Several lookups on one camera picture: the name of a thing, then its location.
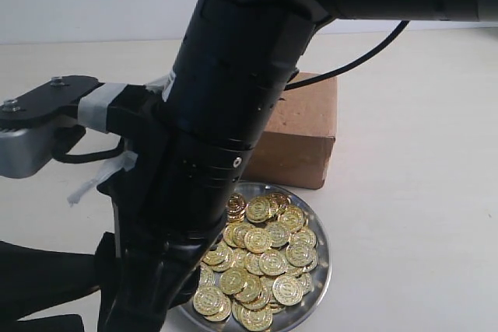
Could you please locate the gold coin top left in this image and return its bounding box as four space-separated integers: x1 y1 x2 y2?
226 193 247 217

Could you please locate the gold coin bottom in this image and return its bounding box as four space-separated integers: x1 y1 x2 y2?
238 307 273 331

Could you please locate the gold coin right upper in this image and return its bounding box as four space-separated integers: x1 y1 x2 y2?
278 204 305 233

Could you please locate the gold coin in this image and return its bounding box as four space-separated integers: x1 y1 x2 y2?
193 285 226 316
219 268 247 295
259 250 288 276
238 307 273 331
286 243 317 267
246 196 273 223
272 275 303 306
278 204 305 233
244 228 272 253
226 193 247 217

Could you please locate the gold coin top centre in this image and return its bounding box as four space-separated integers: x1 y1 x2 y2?
246 196 273 223

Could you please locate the brown cardboard slotted box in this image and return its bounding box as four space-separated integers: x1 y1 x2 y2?
243 78 338 190

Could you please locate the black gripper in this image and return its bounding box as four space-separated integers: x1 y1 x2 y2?
98 85 258 331

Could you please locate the gold coin front right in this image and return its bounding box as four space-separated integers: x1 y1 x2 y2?
272 275 303 306

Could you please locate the gold coin right middle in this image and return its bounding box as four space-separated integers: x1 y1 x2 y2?
286 243 317 267

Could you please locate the gold coin front left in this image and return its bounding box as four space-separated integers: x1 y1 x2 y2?
193 285 226 316

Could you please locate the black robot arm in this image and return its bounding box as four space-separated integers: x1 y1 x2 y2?
98 0 497 331

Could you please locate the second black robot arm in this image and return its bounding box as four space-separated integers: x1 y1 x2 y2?
1 75 279 331

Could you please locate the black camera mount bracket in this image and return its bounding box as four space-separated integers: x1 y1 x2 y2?
1 75 103 129

